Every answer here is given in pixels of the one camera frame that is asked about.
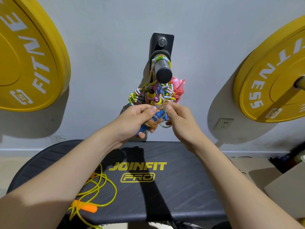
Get person's left hand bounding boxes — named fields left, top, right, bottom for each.
left=112, top=104, right=158, bottom=143

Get person's right hand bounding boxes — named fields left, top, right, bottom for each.
left=165, top=102, right=207, bottom=153

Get blue-handled clear jump rope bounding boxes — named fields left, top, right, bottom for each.
left=136, top=105, right=173, bottom=138

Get person's left forearm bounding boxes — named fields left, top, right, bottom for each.
left=0, top=123, right=122, bottom=229

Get person's right forearm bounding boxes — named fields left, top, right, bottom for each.
left=191, top=135, right=304, bottom=229

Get black aerobic step platform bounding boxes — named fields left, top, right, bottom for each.
left=7, top=140, right=230, bottom=226

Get yellow weight plate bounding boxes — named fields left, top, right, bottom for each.
left=0, top=0, right=71, bottom=112
left=233, top=15, right=305, bottom=123

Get dark grey shoe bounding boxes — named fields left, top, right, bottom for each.
left=167, top=220, right=203, bottom=229

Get black equipment piece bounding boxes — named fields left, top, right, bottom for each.
left=269, top=146, right=305, bottom=174

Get metal plate holder peg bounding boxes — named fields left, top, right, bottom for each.
left=294, top=75, right=305, bottom=91

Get brown cardboard box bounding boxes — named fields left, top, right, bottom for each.
left=263, top=162, right=305, bottom=220

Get multicoloured beaded jump rope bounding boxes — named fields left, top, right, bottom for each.
left=128, top=55, right=177, bottom=107

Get pink jump rope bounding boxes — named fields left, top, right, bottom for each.
left=170, top=77, right=186, bottom=104

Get black wall bracket with peg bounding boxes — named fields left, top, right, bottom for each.
left=149, top=33, right=175, bottom=84

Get white wall socket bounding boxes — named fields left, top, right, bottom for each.
left=213, top=118, right=234, bottom=131

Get yellow jump rope orange handles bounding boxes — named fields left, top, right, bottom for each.
left=68, top=163, right=118, bottom=229

